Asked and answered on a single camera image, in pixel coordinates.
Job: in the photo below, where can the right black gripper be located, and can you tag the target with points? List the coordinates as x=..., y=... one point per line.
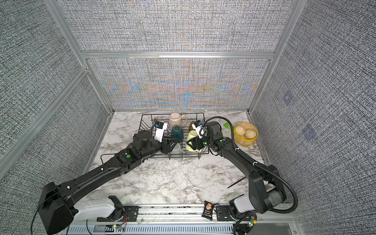
x=196, y=141

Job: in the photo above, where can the dark green ceramic mug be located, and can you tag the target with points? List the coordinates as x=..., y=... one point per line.
x=177, y=133

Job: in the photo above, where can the amber glass cup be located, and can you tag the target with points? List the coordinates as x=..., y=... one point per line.
x=191, y=125

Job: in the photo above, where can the yellow bowl with green handle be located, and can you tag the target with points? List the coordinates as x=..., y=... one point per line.
x=241, y=140

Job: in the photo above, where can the black snack packet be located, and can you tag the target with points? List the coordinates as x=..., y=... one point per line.
x=208, y=210

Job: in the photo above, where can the light green ceramic mug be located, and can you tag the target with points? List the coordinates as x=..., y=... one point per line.
x=192, y=136

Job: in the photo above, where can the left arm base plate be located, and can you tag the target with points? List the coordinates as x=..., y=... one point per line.
x=130, y=213

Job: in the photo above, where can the black stirring stick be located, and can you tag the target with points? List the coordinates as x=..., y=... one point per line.
x=236, y=182

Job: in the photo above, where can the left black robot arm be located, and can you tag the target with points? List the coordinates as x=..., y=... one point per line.
x=56, y=205

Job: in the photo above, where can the black wire dish rack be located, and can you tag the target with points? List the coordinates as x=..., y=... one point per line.
x=147, y=123

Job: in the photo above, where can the white grey ceramic mug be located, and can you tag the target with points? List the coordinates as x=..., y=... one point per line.
x=177, y=150

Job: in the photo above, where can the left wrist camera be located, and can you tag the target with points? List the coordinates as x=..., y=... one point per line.
x=160, y=128

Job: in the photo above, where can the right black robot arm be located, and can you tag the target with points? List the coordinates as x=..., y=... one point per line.
x=267, y=191

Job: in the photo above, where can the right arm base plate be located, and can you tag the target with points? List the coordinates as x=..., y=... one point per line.
x=223, y=213

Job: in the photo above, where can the round bread bun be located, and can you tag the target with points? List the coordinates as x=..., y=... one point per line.
x=240, y=130
x=250, y=134

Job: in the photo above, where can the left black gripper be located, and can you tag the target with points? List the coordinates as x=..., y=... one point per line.
x=167, y=149

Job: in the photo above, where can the pink ceramic mug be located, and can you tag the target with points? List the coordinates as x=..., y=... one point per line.
x=176, y=119

